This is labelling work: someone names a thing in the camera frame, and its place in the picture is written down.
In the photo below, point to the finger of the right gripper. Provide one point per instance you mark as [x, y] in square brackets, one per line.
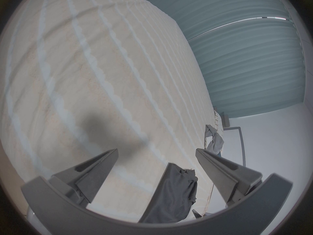
[196, 213]

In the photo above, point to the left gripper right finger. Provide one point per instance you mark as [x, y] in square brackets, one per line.
[225, 177]

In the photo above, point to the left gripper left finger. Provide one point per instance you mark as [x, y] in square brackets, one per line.
[93, 172]

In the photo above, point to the black T-shirt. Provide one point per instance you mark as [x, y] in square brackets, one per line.
[171, 194]

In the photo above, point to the pile of clothes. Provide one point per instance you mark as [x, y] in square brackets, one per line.
[215, 141]

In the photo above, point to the bed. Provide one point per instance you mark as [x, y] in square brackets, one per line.
[97, 82]

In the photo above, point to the white printed pillow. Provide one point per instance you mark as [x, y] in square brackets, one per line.
[219, 128]

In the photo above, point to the grey bedside table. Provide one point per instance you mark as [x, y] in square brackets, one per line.
[225, 120]

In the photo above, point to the blue-green curtain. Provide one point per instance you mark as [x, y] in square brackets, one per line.
[207, 6]
[249, 70]

